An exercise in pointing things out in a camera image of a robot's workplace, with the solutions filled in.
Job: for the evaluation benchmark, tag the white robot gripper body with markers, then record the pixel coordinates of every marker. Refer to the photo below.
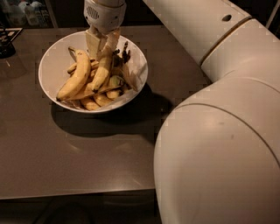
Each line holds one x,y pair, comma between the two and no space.
105,16

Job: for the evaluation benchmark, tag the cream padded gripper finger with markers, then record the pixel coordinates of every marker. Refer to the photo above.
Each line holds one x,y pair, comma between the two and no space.
96,43
113,38

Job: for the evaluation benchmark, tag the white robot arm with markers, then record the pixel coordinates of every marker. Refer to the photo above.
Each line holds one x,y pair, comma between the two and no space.
217,155

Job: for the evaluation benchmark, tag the large left yellow banana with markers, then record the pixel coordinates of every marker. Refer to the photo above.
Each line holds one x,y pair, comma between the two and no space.
78,79

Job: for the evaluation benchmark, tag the white bowl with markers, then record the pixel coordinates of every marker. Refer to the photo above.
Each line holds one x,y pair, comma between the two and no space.
52,71

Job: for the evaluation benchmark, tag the long lower yellow banana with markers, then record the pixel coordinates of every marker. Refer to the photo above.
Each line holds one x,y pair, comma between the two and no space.
110,83

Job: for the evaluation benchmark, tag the small bottom right banana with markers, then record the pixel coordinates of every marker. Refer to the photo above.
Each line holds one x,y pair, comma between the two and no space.
113,94

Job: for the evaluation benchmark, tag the small banana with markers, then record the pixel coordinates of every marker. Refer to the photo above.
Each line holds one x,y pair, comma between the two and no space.
89,104
113,94
101,99

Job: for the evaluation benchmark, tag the small bottom middle banana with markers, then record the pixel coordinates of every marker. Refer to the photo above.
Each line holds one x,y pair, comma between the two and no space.
101,99

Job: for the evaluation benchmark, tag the small bottom left banana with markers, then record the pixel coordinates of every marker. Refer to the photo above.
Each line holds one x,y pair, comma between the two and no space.
89,104

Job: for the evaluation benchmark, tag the dark background cabinet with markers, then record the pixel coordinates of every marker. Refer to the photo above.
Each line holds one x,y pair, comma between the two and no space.
69,13

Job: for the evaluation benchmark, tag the bottles on background shelf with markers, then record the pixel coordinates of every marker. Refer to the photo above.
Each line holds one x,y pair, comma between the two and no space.
26,13

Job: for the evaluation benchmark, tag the black object at left edge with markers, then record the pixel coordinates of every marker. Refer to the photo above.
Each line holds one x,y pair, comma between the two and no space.
7,35

